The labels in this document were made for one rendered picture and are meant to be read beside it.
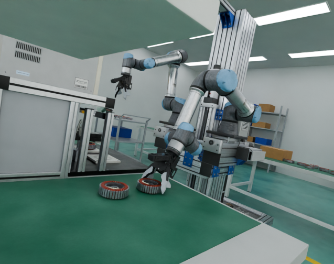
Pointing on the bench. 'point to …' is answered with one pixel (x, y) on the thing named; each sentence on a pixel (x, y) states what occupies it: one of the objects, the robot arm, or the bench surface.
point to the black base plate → (132, 165)
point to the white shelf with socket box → (102, 23)
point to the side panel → (30, 136)
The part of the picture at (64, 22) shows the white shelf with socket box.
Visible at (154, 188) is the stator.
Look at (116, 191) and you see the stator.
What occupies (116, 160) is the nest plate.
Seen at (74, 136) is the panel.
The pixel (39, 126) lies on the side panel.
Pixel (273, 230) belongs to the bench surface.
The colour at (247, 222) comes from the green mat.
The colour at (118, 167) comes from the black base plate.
